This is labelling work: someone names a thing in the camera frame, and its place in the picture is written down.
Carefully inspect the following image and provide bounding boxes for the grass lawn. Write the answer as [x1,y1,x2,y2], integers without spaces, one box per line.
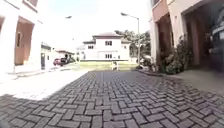
[66,60,138,72]

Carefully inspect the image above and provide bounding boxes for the white two-storey house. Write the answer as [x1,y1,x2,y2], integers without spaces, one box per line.
[82,31,132,62]

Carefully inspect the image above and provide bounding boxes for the trees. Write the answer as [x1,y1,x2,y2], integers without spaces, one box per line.
[114,29,152,58]

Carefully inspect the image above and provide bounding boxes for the street lamp pole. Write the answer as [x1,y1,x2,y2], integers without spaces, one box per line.
[120,12,141,66]

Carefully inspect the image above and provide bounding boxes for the grey brick paved road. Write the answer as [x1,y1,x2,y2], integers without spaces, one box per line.
[0,68,224,128]

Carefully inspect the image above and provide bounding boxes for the red car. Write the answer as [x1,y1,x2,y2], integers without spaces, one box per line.
[52,57,69,67]

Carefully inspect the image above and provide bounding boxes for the low white building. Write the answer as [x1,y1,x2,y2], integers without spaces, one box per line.
[40,42,76,71]

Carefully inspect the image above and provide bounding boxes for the bushes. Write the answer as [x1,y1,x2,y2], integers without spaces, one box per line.
[156,35,194,75]

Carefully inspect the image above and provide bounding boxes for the beige building with garage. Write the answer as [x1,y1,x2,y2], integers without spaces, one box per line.
[147,0,224,73]

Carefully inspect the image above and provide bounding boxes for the concrete driveway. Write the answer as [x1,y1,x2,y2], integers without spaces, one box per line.
[166,68,224,98]

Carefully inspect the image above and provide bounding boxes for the beige building with columns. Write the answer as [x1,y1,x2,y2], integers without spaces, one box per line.
[0,0,44,75]

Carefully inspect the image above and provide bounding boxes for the dark vehicle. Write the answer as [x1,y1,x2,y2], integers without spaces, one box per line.
[208,22,224,73]

